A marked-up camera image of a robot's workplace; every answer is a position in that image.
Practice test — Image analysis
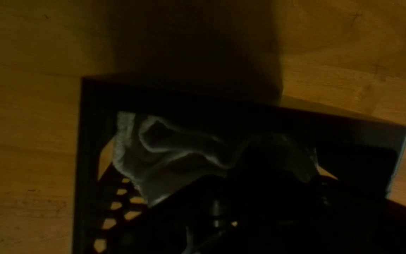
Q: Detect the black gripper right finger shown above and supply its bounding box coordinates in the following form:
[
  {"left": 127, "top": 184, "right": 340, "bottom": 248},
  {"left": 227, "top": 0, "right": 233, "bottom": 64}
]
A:
[{"left": 271, "top": 145, "right": 369, "bottom": 254}]

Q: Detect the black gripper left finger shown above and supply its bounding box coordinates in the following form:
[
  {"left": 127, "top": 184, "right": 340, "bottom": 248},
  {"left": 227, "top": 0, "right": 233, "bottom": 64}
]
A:
[{"left": 183, "top": 145, "right": 271, "bottom": 254}]

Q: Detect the black perforated box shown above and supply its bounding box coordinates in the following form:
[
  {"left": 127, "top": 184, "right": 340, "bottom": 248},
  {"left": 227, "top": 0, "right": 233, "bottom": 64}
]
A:
[{"left": 70, "top": 75, "right": 406, "bottom": 254}]

